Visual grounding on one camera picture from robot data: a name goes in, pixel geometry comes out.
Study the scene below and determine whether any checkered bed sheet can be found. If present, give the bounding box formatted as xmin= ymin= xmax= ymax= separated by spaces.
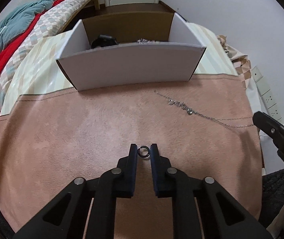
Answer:
xmin=0 ymin=0 xmax=91 ymax=109

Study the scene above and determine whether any white cardboard box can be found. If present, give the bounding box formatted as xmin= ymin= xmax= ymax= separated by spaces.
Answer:
xmin=56 ymin=11 xmax=206 ymax=91

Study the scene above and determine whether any small black ring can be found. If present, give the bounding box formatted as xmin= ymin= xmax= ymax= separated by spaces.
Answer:
xmin=137 ymin=145 xmax=151 ymax=159

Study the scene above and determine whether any black smart band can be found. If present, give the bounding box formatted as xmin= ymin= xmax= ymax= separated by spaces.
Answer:
xmin=90 ymin=35 xmax=118 ymax=49

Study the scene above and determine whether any teal blue quilt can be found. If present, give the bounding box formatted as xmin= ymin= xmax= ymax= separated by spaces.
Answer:
xmin=0 ymin=0 xmax=100 ymax=68

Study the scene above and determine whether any brown checkered cloth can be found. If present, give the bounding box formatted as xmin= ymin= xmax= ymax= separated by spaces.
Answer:
xmin=217 ymin=35 xmax=252 ymax=88

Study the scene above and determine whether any thin silver necklace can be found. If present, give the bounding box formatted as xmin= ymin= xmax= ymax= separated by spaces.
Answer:
xmin=154 ymin=89 xmax=256 ymax=130

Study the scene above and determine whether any pink striped table cloth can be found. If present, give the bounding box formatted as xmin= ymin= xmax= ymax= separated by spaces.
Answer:
xmin=0 ymin=23 xmax=264 ymax=239

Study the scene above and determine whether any white wall socket strip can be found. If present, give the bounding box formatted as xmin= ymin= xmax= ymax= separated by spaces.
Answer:
xmin=251 ymin=66 xmax=283 ymax=122

